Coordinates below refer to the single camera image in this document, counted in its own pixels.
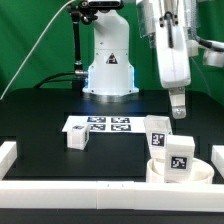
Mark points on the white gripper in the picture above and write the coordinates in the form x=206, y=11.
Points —
x=173, y=62

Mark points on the white round stool seat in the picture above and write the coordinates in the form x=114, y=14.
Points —
x=200, y=173

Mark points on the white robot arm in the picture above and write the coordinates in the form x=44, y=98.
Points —
x=111, y=76

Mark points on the paper sheet with markers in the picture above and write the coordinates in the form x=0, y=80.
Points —
x=107, y=124

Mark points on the white right barrier wall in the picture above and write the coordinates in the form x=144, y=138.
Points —
x=217, y=158

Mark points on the white barrier wall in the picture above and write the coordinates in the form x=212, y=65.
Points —
x=8, y=155
x=111, y=195
x=217, y=158

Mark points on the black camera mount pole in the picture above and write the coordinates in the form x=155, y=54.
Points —
x=80, y=75

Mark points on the white front barrier wall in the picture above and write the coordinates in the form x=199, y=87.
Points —
x=111, y=195

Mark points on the black camera on mount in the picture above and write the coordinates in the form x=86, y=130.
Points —
x=102, y=4

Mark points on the white left barrier wall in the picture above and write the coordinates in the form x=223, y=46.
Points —
x=8, y=155

